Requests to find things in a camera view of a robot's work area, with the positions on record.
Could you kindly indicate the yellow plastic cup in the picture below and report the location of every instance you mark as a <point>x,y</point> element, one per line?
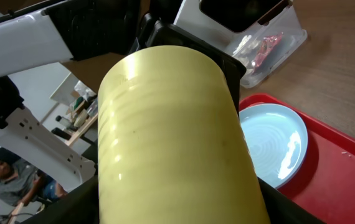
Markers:
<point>170,145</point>

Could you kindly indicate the red serving tray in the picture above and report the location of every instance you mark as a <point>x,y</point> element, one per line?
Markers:
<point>325,184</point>

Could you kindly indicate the seated person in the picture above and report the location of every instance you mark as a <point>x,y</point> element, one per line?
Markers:
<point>21,182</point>

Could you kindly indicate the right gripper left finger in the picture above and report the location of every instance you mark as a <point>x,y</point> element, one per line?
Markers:
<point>80,206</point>

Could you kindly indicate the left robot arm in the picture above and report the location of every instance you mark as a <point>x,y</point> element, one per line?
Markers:
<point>49,32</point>

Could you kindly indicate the clear plastic bin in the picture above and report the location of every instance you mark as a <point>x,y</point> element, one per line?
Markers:
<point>191,19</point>

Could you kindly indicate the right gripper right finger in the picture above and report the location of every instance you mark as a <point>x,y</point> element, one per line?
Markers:
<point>282,210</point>

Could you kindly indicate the white tissue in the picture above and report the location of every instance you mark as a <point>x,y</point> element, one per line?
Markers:
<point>244,46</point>

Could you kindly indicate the light blue plate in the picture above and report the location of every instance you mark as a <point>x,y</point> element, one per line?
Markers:
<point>277,139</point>

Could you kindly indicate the red snack wrapper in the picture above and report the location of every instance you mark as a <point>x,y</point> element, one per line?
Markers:
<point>267,45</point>

